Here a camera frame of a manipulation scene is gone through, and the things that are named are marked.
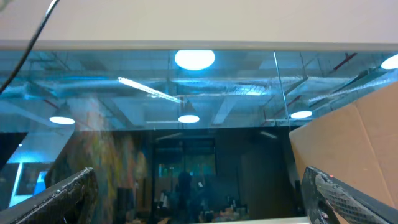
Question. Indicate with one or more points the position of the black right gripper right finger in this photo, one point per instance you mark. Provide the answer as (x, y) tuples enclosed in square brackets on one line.
[(326, 198)]

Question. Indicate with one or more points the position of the left pendant lamp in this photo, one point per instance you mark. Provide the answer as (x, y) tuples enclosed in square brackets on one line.
[(62, 116)]

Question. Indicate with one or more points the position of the right pendant lamp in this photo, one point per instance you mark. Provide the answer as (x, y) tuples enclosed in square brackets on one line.
[(188, 114)]

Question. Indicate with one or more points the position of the pendant lamp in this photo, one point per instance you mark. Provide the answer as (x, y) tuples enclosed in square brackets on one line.
[(188, 114), (62, 116)]

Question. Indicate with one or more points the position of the brown right cardboard panel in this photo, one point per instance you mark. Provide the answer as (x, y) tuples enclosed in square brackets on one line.
[(356, 144)]

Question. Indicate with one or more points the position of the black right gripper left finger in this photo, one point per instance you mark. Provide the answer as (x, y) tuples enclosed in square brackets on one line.
[(71, 200)]

